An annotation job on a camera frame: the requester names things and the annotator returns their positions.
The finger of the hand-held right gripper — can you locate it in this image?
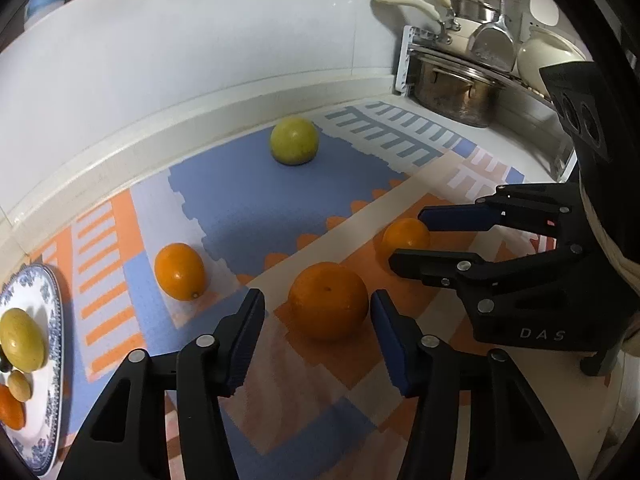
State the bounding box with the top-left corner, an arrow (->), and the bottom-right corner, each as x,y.
389,242 -> 583,313
419,184 -> 581,237

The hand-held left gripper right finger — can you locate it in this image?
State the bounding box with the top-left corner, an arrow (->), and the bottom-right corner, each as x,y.
370,290 -> 583,480

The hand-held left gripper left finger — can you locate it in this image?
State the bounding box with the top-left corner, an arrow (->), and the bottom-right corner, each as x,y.
56,288 -> 266,480

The small orange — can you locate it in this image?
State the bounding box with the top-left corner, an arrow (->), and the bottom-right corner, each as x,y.
382,218 -> 432,263
154,243 -> 206,302

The medium orange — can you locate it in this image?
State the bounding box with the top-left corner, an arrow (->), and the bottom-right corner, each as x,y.
288,262 -> 370,343

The blue-rimmed white plate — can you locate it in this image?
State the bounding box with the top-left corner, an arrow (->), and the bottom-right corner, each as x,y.
0,262 -> 65,478

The large yellow-green fruit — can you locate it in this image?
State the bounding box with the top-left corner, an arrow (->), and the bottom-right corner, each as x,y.
0,308 -> 36,372

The small tan round fruit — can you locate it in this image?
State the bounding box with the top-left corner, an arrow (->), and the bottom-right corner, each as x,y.
9,370 -> 32,403

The large orange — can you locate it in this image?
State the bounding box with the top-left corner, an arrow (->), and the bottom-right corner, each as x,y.
0,384 -> 26,431

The steel cooking pot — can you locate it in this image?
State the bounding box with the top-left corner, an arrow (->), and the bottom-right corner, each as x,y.
410,52 -> 501,130

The patterned colourful table mat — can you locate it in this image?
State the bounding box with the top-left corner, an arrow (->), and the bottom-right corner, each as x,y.
30,100 -> 581,480

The steel dish rack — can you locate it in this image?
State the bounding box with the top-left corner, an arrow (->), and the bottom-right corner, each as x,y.
394,24 -> 581,183

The yellow-green round fruit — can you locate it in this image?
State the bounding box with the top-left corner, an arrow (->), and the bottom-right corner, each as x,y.
270,116 -> 320,166

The steel spatula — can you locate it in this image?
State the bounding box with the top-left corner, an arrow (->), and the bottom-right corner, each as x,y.
467,0 -> 517,72

